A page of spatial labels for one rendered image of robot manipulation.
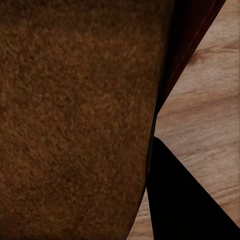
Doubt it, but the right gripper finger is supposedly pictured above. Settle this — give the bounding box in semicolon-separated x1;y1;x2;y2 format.
146;137;240;240

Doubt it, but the sandal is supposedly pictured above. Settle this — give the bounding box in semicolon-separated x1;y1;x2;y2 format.
0;0;226;240

